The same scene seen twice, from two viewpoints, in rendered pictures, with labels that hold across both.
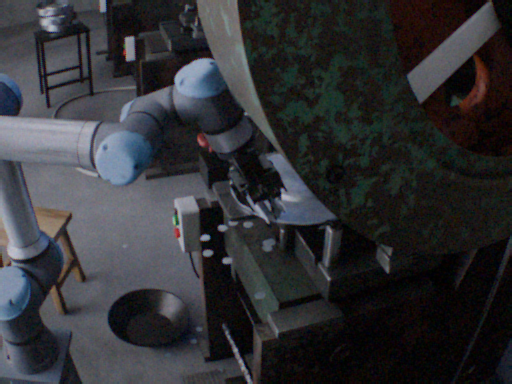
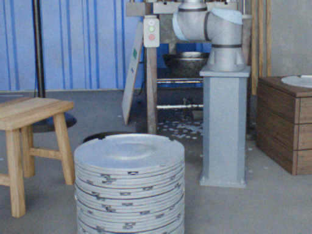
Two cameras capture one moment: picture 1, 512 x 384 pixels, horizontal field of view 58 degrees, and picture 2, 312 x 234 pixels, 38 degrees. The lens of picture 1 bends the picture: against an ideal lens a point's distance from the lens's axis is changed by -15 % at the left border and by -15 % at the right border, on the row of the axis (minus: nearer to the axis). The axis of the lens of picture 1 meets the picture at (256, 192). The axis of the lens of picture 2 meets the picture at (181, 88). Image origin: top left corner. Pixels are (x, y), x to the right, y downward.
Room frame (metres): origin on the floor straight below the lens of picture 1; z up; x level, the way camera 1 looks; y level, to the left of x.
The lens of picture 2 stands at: (0.50, 2.29, 0.70)
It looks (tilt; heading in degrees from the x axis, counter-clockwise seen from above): 11 degrees down; 283
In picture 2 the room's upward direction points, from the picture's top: straight up
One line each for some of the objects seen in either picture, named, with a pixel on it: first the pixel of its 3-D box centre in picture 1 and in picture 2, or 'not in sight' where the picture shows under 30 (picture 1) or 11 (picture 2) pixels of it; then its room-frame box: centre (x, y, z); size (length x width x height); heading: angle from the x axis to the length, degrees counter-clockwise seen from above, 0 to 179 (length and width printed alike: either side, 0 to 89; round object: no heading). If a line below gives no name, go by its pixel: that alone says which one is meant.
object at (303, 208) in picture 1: (298, 184); not in sight; (1.00, -0.09, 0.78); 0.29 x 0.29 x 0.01
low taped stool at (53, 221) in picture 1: (33, 257); (22, 152); (1.45, 0.87, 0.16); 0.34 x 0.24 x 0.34; 81
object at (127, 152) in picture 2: not in sight; (130, 150); (0.90, 1.20, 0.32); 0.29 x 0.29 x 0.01
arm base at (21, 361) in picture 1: (26, 338); (226, 55); (0.74, 0.55, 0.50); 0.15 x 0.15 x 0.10
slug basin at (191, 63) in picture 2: not in sight; (192, 64); (1.04, -0.21, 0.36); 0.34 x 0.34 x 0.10
